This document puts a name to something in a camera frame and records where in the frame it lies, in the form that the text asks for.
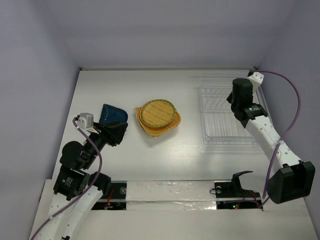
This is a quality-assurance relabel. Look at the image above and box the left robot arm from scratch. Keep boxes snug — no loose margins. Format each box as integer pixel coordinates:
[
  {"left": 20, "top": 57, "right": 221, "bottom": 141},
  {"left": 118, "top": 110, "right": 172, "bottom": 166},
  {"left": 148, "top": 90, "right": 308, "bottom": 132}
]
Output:
[{"left": 31, "top": 115, "right": 128, "bottom": 240}]

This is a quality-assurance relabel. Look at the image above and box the green-rimmed round bamboo plate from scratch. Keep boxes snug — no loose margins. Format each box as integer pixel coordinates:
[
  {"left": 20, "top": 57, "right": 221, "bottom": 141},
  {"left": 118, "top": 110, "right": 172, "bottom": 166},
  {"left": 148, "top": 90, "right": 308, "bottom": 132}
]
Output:
[{"left": 139, "top": 99, "right": 176, "bottom": 128}]

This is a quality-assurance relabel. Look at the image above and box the blue triangular plate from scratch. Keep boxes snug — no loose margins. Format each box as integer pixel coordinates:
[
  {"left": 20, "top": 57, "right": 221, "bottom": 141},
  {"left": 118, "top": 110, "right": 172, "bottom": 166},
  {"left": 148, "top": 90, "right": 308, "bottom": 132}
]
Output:
[{"left": 98, "top": 104, "right": 128, "bottom": 128}]

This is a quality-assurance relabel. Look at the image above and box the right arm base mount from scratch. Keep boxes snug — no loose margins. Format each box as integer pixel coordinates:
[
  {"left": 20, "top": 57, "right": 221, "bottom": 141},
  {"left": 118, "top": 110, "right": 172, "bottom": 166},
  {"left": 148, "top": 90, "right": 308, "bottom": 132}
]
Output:
[{"left": 210, "top": 181, "right": 262, "bottom": 210}]

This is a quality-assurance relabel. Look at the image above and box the round woven bamboo plate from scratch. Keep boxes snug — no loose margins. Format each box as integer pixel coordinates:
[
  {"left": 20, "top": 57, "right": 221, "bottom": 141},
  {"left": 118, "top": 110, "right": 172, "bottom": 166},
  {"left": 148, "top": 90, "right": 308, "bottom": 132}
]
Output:
[{"left": 139, "top": 99, "right": 179, "bottom": 129}]

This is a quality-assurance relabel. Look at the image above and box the clear wire dish rack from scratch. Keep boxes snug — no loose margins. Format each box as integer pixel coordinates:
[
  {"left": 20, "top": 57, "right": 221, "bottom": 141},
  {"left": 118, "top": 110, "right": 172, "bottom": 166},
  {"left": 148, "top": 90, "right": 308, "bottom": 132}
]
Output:
[{"left": 199, "top": 73, "right": 256, "bottom": 147}]

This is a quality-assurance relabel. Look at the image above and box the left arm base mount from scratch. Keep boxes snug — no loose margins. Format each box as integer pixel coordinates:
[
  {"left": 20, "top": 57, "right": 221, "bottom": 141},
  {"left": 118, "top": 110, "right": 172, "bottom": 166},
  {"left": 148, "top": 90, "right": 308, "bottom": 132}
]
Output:
[{"left": 91, "top": 181, "right": 127, "bottom": 211}]

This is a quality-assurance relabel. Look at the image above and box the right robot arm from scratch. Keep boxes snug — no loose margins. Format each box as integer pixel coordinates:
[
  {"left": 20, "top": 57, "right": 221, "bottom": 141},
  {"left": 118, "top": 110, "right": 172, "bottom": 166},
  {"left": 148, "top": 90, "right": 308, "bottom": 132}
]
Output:
[{"left": 227, "top": 72, "right": 316, "bottom": 204}]

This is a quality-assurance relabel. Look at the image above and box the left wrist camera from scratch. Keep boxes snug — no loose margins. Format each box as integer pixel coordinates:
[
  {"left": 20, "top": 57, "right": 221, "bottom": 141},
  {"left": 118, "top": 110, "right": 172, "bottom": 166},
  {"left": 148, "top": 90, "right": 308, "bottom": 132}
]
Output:
[{"left": 74, "top": 112, "right": 94, "bottom": 130}]

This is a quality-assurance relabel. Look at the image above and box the triangular woven bamboo plate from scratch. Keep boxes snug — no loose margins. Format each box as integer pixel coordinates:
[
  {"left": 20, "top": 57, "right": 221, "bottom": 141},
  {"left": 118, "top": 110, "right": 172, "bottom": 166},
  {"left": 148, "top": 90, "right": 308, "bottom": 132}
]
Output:
[{"left": 134, "top": 107, "right": 181, "bottom": 138}]

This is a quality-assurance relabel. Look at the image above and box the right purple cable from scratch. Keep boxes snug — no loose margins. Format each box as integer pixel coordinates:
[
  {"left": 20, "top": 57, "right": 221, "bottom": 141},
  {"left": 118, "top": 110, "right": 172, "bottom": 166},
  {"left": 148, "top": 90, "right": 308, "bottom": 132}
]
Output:
[{"left": 259, "top": 70, "right": 302, "bottom": 205}]

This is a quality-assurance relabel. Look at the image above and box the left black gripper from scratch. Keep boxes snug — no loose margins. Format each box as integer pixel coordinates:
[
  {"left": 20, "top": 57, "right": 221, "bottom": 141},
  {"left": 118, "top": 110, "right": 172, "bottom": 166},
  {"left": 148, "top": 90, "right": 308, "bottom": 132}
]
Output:
[{"left": 82, "top": 119, "right": 128, "bottom": 168}]

